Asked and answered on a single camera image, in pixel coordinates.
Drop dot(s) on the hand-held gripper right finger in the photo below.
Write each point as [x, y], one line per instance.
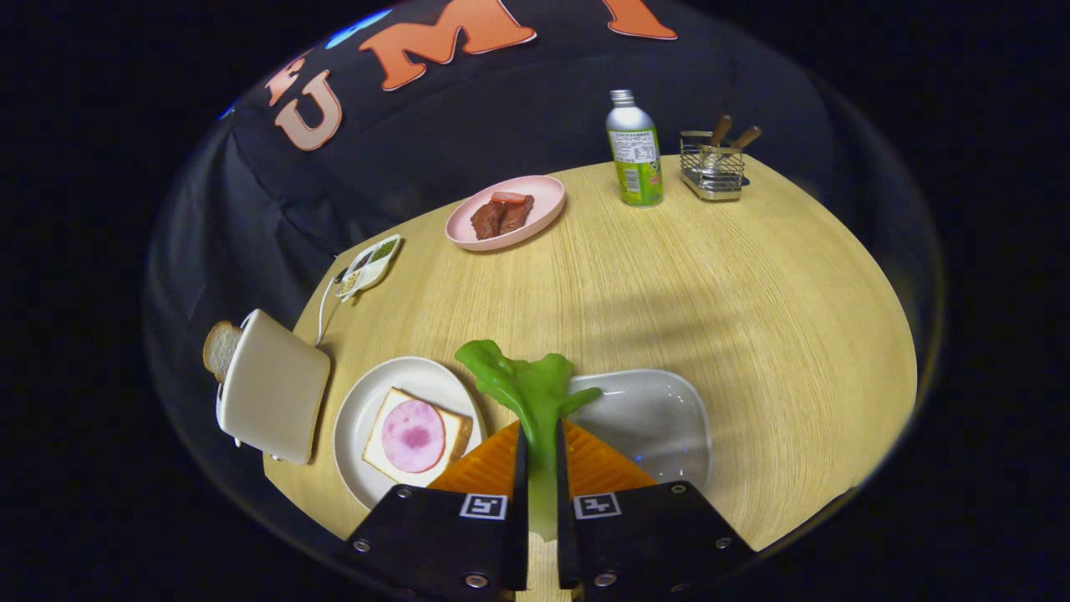
[564, 502]

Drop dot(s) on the bread slice under ham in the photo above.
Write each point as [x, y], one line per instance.
[456, 435]

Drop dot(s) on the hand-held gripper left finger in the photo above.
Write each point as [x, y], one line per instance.
[518, 502]

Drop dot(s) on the round white plate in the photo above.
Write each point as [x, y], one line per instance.
[368, 401]

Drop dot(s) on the pink plate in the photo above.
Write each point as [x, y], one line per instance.
[543, 196]

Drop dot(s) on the green lettuce leaf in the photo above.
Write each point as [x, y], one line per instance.
[535, 393]

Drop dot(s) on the pink ham slice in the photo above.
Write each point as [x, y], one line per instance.
[414, 435]

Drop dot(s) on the silver green drink bottle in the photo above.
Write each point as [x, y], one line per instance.
[635, 159]

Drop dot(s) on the red sausage slice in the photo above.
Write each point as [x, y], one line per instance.
[508, 198]

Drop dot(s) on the white rectangular dish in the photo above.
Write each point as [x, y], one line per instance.
[652, 418]

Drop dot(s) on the white toaster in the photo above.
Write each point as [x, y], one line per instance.
[276, 385]

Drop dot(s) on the white divided seasoning dish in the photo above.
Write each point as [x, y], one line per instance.
[368, 266]

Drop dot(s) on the toasted bread slice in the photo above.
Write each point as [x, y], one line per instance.
[221, 349]

